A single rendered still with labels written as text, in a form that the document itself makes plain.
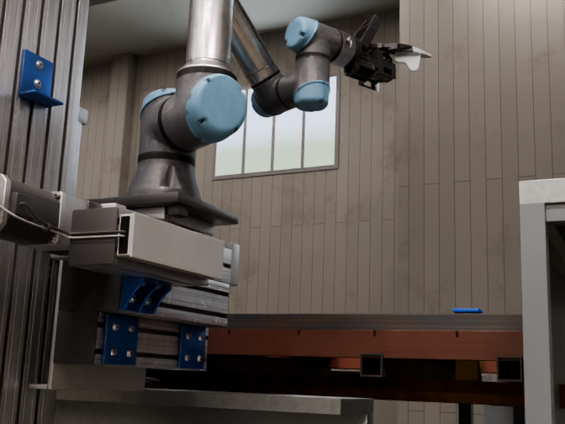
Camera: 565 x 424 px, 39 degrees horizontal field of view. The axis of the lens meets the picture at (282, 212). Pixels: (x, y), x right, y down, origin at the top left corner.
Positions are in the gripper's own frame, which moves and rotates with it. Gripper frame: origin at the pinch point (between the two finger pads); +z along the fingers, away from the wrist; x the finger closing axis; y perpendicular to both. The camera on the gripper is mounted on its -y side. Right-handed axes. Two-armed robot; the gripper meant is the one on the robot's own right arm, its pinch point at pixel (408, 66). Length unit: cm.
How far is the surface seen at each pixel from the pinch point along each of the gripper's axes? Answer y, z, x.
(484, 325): 63, 6, 8
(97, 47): -465, 263, -768
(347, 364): 60, 38, -70
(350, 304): -83, 460, -519
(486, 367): 65, 58, -33
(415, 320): 61, -1, -5
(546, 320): 70, -20, 40
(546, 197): 50, -20, 44
